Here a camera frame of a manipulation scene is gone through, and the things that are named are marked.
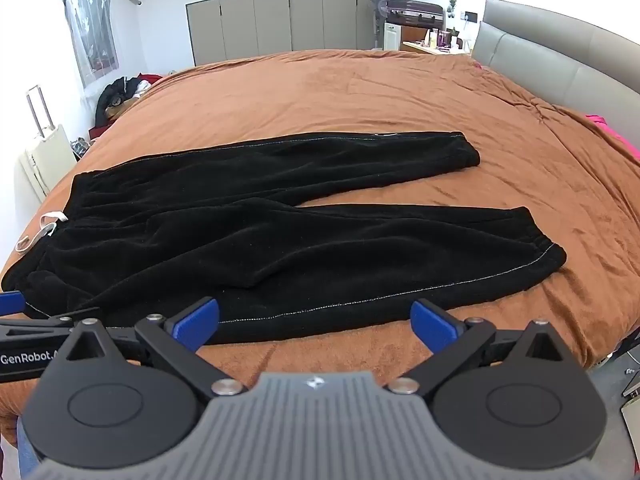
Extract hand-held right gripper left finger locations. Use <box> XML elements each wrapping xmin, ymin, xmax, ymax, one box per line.
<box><xmin>62</xmin><ymin>296</ymin><xmax>246</xmax><ymax>397</ymax></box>

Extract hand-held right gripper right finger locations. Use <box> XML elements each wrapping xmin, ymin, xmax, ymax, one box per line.
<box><xmin>387</xmin><ymin>298</ymin><xmax>569</xmax><ymax>397</ymax></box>

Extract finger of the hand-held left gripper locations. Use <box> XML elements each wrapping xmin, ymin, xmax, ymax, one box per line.
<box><xmin>0</xmin><ymin>291</ymin><xmax>101</xmax><ymax>344</ymax></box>

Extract black pants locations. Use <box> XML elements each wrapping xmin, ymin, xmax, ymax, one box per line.
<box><xmin>0</xmin><ymin>131</ymin><xmax>568</xmax><ymax>346</ymax></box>

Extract person's blue jeans leg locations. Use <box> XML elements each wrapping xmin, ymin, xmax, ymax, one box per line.
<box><xmin>16</xmin><ymin>412</ymin><xmax>44</xmax><ymax>479</ymax></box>

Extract white suitcase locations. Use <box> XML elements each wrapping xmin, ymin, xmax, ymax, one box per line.
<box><xmin>19</xmin><ymin>85</ymin><xmax>79</xmax><ymax>199</ymax></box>

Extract grey flat object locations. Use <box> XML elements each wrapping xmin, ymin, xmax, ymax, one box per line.
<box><xmin>620</xmin><ymin>371</ymin><xmax>640</xmax><ymax>431</ymax></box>

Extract pile of dark clothes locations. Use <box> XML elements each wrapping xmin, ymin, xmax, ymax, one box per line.
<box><xmin>94</xmin><ymin>76</ymin><xmax>147</xmax><ymax>127</ymax></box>

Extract brown bedspread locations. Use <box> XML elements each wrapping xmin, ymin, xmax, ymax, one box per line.
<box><xmin>0</xmin><ymin>50</ymin><xmax>640</xmax><ymax>461</ymax></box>

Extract white and red clothes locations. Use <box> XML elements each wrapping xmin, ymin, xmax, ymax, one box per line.
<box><xmin>131</xmin><ymin>73</ymin><xmax>164</xmax><ymax>97</ymax></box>

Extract pink cloth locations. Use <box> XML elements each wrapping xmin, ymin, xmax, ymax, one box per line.
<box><xmin>584</xmin><ymin>112</ymin><xmax>640</xmax><ymax>159</ymax></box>

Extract wooden desk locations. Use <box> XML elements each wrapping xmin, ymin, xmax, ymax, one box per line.
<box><xmin>400</xmin><ymin>35</ymin><xmax>474</xmax><ymax>56</ymax></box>

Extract sheer window curtain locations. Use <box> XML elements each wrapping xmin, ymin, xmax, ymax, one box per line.
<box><xmin>62</xmin><ymin>0</ymin><xmax>121</xmax><ymax>87</ymax></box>

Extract white cabinet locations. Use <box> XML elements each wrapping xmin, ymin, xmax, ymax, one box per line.
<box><xmin>383</xmin><ymin>21</ymin><xmax>404</xmax><ymax>52</ymax></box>

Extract grey padded headboard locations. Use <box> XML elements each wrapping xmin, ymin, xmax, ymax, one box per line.
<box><xmin>472</xmin><ymin>0</ymin><xmax>640</xmax><ymax>112</ymax></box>

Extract beige wardrobe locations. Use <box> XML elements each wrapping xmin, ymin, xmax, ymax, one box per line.
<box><xmin>186</xmin><ymin>0</ymin><xmax>382</xmax><ymax>67</ymax></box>

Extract purple suitcase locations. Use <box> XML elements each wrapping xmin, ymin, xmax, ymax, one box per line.
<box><xmin>385</xmin><ymin>0</ymin><xmax>447</xmax><ymax>29</ymax></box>

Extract standing fan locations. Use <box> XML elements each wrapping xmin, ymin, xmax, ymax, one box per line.
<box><xmin>367</xmin><ymin>0</ymin><xmax>398</xmax><ymax>51</ymax></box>

